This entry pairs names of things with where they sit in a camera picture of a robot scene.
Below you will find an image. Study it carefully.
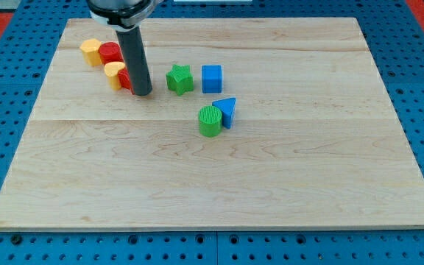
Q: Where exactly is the red cylinder block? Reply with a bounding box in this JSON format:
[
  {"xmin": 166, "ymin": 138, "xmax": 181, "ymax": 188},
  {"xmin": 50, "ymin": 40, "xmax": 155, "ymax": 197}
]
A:
[{"xmin": 99, "ymin": 42, "xmax": 124, "ymax": 64}]

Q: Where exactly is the yellow hexagon block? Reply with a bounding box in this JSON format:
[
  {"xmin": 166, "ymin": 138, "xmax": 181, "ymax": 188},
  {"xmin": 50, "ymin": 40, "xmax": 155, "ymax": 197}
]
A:
[{"xmin": 79, "ymin": 38, "xmax": 102, "ymax": 66}]

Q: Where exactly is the green star block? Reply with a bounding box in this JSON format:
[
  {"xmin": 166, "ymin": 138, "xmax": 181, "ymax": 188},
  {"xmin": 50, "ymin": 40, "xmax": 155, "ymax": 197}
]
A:
[{"xmin": 166, "ymin": 64, "xmax": 194, "ymax": 96}]

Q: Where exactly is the blue triangle block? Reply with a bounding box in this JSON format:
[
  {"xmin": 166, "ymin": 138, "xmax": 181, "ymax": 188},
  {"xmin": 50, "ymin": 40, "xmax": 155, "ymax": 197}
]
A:
[{"xmin": 212, "ymin": 97, "xmax": 236, "ymax": 129}]

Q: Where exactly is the blue cube block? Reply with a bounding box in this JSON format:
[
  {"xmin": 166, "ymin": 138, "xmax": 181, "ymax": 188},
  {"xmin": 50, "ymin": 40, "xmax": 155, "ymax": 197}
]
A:
[{"xmin": 201, "ymin": 65, "xmax": 222, "ymax": 93}]

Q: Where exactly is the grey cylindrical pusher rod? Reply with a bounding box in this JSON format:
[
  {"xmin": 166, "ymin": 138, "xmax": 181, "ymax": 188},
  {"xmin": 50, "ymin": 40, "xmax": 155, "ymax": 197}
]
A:
[{"xmin": 116, "ymin": 27, "xmax": 152, "ymax": 96}]

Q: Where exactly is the green cylinder block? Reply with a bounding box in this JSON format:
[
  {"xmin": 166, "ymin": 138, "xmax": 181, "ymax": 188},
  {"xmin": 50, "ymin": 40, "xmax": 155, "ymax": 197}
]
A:
[{"xmin": 198, "ymin": 105, "xmax": 222, "ymax": 137}]

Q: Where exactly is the yellow heart block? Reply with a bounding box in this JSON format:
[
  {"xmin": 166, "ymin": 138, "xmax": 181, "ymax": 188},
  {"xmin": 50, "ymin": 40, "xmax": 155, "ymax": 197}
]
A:
[{"xmin": 104, "ymin": 61, "xmax": 125, "ymax": 91}]

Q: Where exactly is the wooden board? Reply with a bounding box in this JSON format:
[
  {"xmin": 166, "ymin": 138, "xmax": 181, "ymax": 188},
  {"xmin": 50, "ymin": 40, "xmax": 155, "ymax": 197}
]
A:
[{"xmin": 0, "ymin": 17, "xmax": 424, "ymax": 232}]

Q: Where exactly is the red star block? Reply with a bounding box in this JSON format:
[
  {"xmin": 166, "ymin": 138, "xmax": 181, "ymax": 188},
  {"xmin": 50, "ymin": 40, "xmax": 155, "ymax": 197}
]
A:
[{"xmin": 118, "ymin": 68, "xmax": 134, "ymax": 94}]

